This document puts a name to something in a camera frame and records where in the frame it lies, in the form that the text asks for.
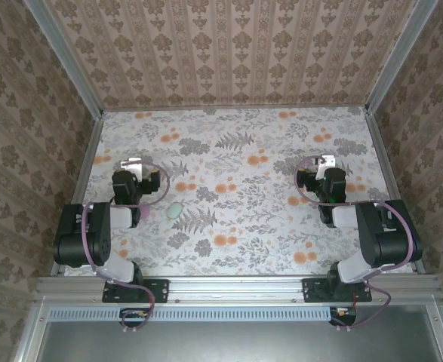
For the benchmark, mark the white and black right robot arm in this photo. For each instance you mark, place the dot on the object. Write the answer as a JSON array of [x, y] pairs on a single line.
[[387, 241]]

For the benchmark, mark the aluminium mounting rail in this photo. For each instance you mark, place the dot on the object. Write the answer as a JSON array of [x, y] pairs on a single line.
[[236, 288]]

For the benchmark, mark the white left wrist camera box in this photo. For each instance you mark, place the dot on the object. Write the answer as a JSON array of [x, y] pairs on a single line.
[[130, 165]]

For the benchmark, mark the pink earbud charging case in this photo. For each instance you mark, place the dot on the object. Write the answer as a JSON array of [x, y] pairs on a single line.
[[145, 213]]

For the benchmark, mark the mint green earbud charging case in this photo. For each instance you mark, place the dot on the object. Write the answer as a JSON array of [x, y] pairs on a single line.
[[175, 211]]

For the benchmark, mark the grey metal sheet panel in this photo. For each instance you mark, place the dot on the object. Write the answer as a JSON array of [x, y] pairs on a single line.
[[225, 343]]

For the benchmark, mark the floral patterned table cloth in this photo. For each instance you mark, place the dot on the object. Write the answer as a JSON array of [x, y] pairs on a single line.
[[243, 188]]

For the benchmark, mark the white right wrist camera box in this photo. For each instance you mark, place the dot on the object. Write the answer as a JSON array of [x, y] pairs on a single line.
[[328, 161]]

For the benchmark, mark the aluminium side rail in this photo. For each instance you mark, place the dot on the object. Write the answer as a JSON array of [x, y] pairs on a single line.
[[91, 151], [385, 151]]

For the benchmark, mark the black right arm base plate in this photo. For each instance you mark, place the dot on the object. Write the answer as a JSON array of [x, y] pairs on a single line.
[[313, 292]]

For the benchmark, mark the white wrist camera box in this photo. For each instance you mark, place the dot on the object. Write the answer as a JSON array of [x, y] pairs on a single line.
[[328, 161], [130, 165]]

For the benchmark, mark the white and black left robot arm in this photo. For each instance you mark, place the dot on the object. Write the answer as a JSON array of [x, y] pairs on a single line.
[[100, 241]]

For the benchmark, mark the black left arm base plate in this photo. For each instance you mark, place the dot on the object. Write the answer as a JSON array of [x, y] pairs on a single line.
[[157, 290]]

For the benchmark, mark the aluminium frame post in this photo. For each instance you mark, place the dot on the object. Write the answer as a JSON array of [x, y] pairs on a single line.
[[398, 56], [66, 64]]

